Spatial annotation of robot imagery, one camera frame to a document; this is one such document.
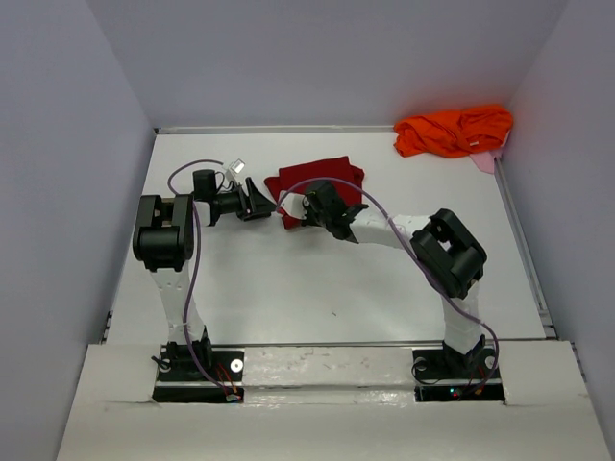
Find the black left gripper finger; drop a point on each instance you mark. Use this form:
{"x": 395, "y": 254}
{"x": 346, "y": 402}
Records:
{"x": 255, "y": 197}
{"x": 256, "y": 213}

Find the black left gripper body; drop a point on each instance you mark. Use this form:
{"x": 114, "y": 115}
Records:
{"x": 245, "y": 203}

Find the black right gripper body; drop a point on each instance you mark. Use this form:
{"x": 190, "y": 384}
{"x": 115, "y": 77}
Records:
{"x": 311, "y": 205}

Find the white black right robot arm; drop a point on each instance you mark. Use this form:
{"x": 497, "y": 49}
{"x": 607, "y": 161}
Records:
{"x": 448, "y": 255}

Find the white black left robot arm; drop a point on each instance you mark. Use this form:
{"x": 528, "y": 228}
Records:
{"x": 164, "y": 242}

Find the pink t shirt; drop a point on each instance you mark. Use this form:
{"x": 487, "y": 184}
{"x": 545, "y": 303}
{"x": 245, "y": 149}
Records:
{"x": 486, "y": 161}

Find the orange t shirt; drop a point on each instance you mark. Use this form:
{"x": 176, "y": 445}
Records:
{"x": 454, "y": 133}

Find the white cardboard front cover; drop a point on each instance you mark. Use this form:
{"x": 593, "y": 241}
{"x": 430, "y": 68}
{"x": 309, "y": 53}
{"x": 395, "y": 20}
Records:
{"x": 317, "y": 403}

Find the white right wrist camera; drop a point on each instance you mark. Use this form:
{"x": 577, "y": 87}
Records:
{"x": 292, "y": 204}

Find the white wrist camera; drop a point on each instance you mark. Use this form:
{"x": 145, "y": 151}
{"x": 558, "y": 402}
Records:
{"x": 234, "y": 171}
{"x": 292, "y": 204}

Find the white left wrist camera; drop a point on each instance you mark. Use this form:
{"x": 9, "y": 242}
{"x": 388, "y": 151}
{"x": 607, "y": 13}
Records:
{"x": 234, "y": 171}

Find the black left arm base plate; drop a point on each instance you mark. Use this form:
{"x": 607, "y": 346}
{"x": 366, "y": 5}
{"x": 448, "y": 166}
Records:
{"x": 183, "y": 382}

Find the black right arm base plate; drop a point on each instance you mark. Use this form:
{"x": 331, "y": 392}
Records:
{"x": 436, "y": 381}

